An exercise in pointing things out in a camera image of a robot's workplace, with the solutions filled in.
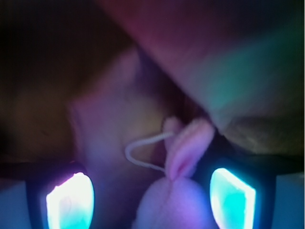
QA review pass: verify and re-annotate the pink plush bunny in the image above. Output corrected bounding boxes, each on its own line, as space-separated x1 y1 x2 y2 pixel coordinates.
124 117 215 229

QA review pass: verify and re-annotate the brown paper bag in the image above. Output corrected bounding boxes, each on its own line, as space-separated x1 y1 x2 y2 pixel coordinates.
0 0 305 180

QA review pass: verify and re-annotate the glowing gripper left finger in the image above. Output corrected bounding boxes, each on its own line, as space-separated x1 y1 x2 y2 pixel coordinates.
26 162 95 229

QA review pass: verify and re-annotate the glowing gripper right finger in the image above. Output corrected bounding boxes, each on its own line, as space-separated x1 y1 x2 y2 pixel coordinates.
209 157 275 229

